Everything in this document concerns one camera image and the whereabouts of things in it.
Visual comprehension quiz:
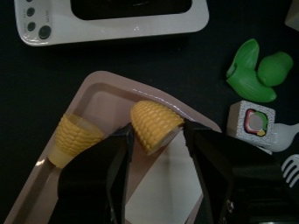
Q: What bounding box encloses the white plastic spoon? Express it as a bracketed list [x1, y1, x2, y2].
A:
[259, 122, 299, 156]

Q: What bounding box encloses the yellow toy corn bottom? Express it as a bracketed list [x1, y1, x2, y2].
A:
[47, 113, 107, 170]

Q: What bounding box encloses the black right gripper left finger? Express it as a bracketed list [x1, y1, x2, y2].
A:
[58, 122, 137, 224]

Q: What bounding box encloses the beige box corner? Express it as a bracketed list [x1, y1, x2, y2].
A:
[285, 0, 299, 32]

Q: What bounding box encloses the white toy microwave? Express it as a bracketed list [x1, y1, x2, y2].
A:
[14, 0, 211, 47]

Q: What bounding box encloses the yellow toy corn top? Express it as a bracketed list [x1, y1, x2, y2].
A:
[130, 100, 186, 156]

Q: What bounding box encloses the yellow toy corn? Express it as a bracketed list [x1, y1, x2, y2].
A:
[130, 100, 186, 156]
[47, 113, 107, 170]

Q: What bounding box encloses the pink square plate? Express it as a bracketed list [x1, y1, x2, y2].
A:
[3, 70, 223, 224]

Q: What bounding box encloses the green toy corn husk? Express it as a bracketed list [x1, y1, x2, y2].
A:
[226, 38, 295, 103]

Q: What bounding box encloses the white toy sushi roll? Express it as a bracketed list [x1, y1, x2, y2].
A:
[226, 100, 279, 147]

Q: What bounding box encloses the white plastic fork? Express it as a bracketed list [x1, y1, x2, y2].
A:
[281, 154, 299, 188]

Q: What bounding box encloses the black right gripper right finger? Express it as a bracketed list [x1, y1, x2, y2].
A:
[182, 118, 299, 224]

